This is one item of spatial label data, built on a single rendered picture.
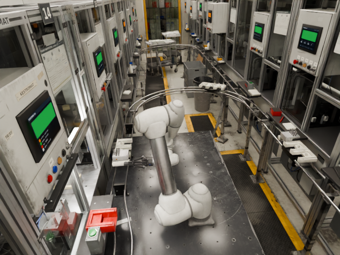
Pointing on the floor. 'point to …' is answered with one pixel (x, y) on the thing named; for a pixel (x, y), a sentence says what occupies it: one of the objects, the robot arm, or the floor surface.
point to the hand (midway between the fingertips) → (128, 163)
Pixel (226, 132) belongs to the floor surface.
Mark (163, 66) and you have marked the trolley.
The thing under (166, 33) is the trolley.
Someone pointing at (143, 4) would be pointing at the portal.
